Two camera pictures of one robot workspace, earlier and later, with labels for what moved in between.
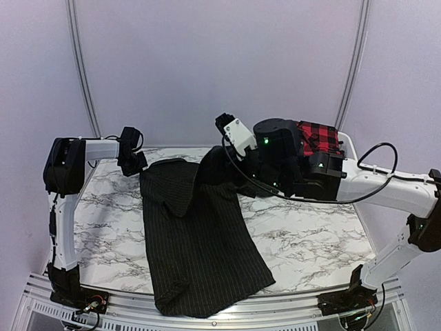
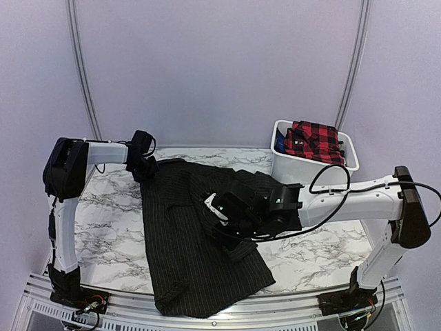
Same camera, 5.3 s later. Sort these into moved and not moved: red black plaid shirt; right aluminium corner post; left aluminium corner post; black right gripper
Moved: black right gripper
Not moved: red black plaid shirt; right aluminium corner post; left aluminium corner post
